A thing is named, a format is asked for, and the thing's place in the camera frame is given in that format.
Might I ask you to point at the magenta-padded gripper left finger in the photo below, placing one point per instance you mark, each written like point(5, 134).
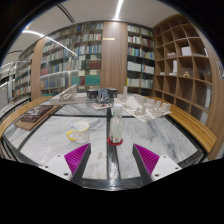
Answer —
point(60, 165)

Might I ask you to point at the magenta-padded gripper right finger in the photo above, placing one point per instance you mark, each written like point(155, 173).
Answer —
point(163, 165)

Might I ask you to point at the clear plastic drink bottle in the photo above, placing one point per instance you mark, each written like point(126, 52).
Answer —
point(116, 128)

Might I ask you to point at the flat round red coaster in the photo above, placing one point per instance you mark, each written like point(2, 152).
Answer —
point(115, 143)

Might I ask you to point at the brown architectural model on board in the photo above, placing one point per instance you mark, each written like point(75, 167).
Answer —
point(35, 116)

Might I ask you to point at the white architectural model with ramp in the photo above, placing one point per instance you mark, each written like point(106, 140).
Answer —
point(66, 96)

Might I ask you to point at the dark grey building model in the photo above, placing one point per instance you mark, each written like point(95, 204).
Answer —
point(101, 94)

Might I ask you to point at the wooden cubby shelf unit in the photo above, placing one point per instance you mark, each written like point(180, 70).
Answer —
point(183, 66)

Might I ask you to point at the ceiling light strips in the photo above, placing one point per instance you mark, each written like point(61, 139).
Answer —
point(118, 8)

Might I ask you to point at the tall bookshelf wall with books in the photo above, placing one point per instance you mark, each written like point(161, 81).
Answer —
point(83, 50)

